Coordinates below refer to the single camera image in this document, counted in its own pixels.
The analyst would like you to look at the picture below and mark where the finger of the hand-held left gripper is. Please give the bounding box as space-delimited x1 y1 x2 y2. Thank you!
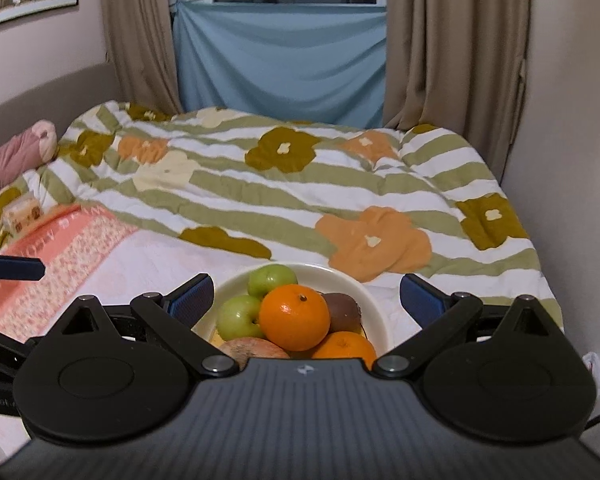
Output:
0 252 46 283

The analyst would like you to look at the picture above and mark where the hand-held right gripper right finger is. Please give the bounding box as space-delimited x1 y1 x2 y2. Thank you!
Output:
372 273 552 379

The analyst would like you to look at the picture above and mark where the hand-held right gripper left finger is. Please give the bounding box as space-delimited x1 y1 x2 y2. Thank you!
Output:
59 272 234 377

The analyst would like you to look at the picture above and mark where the cream bowl with bear print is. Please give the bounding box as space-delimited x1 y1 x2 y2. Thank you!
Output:
192 262 394 362

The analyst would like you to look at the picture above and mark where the green apple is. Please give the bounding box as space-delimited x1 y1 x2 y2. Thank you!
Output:
247 264 299 300
216 295 266 341

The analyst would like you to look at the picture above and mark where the large russet apple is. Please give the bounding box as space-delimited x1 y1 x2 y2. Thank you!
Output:
219 337 292 361

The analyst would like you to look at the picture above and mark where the brown kiwi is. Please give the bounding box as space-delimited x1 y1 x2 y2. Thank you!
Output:
321 292 364 336

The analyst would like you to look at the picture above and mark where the orange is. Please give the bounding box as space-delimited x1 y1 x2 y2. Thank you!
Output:
258 284 331 352
310 331 379 368

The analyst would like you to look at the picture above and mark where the tissue pack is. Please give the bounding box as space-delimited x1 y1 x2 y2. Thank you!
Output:
1 197 44 235

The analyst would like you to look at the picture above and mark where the pink and white printed cloth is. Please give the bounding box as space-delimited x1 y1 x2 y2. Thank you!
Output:
0 205 428 348

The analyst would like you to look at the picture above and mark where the pink plush pillow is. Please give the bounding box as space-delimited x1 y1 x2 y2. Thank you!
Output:
0 120 57 195

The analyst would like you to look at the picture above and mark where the striped floral blanket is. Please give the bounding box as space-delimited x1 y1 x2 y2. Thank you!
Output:
0 100 566 337

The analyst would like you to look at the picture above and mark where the beige upholstered headboard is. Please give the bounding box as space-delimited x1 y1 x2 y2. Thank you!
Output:
0 62 127 137

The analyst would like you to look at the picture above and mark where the blue hanging cloth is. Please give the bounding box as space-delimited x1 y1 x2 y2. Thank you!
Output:
171 0 389 129

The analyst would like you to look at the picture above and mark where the beige right curtain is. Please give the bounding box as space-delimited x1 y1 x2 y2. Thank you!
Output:
381 0 532 187

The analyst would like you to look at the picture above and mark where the beige curtain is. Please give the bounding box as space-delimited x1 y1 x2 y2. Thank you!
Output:
381 0 532 187
99 0 184 117

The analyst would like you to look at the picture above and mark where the beige left curtain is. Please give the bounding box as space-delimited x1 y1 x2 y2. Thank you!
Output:
99 0 184 117

